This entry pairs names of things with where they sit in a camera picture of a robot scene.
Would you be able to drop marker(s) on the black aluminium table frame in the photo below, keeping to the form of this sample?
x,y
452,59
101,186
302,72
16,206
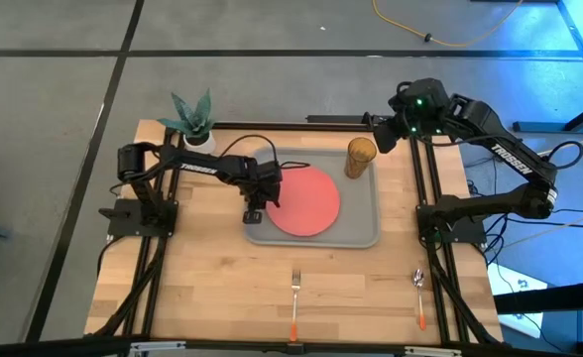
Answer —
x,y
321,127

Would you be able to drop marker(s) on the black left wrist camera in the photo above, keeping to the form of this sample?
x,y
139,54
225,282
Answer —
x,y
253,217

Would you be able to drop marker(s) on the black bar device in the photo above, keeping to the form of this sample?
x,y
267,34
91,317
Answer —
x,y
341,119

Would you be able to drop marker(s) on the dark metal table base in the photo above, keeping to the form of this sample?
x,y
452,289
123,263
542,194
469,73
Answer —
x,y
544,127

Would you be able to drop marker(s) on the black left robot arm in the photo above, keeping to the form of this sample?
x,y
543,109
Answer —
x,y
197,166

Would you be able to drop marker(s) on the white round plant pot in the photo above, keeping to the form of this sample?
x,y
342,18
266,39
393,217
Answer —
x,y
203,145

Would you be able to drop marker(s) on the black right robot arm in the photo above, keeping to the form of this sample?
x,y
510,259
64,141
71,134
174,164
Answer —
x,y
509,158

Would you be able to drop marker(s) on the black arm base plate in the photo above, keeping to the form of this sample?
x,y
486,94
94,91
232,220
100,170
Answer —
x,y
465,233
123,223

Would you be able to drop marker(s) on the amber faceted plastic cup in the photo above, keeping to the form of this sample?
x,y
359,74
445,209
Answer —
x,y
360,158

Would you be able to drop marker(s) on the red round plate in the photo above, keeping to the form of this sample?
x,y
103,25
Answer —
x,y
306,203

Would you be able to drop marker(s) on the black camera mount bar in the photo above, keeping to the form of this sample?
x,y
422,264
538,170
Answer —
x,y
48,348

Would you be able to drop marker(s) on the green snake plant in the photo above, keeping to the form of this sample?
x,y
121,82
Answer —
x,y
192,116

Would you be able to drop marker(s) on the black desk edge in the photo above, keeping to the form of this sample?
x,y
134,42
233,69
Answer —
x,y
549,300

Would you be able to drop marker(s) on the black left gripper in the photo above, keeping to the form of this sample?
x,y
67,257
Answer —
x,y
264,176

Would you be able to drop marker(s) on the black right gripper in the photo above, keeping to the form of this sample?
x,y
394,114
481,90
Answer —
x,y
393,134

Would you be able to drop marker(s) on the grey plastic tray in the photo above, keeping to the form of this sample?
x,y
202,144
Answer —
x,y
361,218

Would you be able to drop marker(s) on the white paper sheet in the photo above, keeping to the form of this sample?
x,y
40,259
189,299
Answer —
x,y
517,287

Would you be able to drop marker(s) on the silver metal bracket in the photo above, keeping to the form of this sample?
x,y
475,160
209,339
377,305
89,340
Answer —
x,y
432,351
157,346

